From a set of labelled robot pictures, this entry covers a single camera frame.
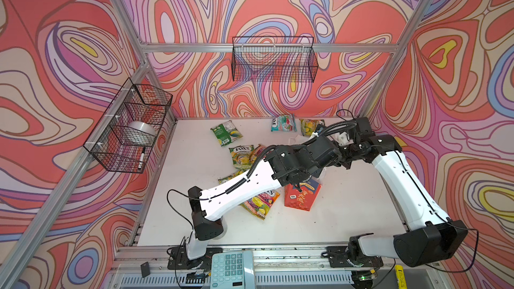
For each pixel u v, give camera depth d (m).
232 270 0.69
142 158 0.72
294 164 0.43
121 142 0.74
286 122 1.14
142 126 0.73
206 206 0.42
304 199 0.79
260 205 0.84
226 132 1.11
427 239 0.38
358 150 0.53
